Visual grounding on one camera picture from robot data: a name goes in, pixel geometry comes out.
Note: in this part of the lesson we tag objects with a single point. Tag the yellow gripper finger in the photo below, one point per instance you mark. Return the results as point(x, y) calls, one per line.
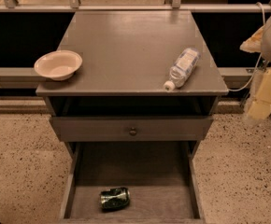
point(258, 106)
point(253, 44)

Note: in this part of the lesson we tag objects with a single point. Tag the crushed green can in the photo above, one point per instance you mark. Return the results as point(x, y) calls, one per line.
point(115, 199)

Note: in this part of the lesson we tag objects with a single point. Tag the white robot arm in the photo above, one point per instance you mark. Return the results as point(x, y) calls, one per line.
point(266, 41)

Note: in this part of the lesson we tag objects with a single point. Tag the open grey middle drawer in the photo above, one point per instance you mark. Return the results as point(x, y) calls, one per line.
point(158, 175)

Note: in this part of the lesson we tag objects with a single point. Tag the round dark drawer knob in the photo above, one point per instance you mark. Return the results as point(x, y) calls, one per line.
point(133, 131)

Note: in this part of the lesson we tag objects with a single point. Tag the grey wooden drawer cabinet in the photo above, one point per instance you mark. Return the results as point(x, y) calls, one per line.
point(127, 56)

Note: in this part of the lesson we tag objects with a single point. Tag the grey top drawer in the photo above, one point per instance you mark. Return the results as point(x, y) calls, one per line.
point(107, 129)

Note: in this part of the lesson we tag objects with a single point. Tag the clear plastic water bottle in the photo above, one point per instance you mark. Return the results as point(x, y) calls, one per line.
point(182, 69)

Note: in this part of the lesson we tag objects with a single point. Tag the white bowl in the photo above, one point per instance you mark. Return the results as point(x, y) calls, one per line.
point(58, 65)

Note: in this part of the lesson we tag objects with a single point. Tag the metal railing frame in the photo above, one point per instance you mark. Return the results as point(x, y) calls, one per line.
point(214, 17)

